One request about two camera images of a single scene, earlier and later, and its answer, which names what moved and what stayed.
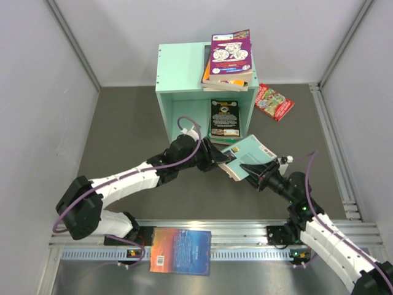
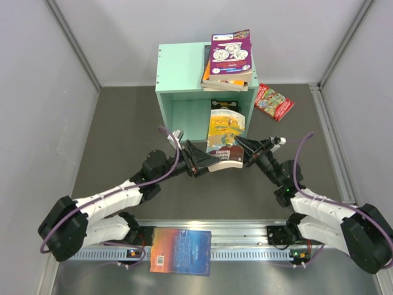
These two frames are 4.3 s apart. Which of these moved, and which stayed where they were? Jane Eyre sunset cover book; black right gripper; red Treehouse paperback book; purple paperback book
Moved: black right gripper
Stayed: Jane Eyre sunset cover book; red Treehouse paperback book; purple paperback book
